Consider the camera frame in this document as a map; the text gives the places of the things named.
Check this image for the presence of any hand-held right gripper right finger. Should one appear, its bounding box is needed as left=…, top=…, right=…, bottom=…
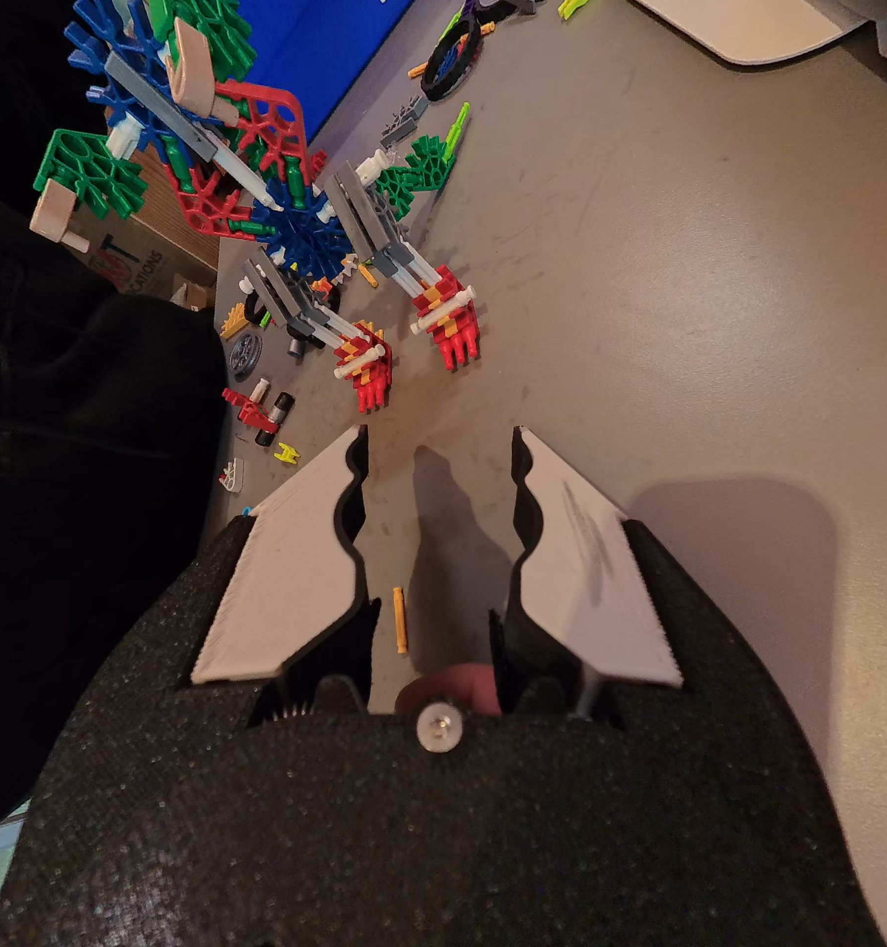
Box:
left=488, top=425, right=684, bottom=719

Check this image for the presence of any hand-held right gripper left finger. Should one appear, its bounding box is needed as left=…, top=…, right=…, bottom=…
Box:
left=189, top=424, right=381, bottom=715

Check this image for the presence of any blue plastic bin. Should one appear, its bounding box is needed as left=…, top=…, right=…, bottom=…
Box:
left=225, top=0, right=415, bottom=145

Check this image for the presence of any person's right hand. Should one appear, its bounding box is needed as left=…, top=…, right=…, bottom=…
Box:
left=393, top=663, right=503, bottom=715

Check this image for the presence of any red toy piece assembly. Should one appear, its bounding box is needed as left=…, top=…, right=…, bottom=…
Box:
left=221, top=377, right=296, bottom=448

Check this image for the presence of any grey wheel hub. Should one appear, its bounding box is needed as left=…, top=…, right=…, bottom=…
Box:
left=228, top=333, right=264, bottom=381

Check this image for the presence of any printed cardboard box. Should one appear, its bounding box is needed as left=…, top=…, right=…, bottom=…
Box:
left=66, top=215, right=218, bottom=312

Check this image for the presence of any colourful construction toy model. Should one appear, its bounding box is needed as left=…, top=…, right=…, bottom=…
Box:
left=29, top=0, right=483, bottom=414

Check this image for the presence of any green fan connector assembly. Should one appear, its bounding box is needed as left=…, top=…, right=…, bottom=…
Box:
left=351, top=102, right=472, bottom=220

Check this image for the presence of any dark grey connector piece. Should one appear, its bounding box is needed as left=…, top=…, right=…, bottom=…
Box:
left=380, top=96, right=429, bottom=149

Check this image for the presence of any large black toy tyre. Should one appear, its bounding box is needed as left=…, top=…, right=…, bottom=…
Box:
left=420, top=16, right=484, bottom=103

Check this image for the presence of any white monitor stand base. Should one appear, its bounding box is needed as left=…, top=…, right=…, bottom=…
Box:
left=632, top=0, right=869, bottom=68

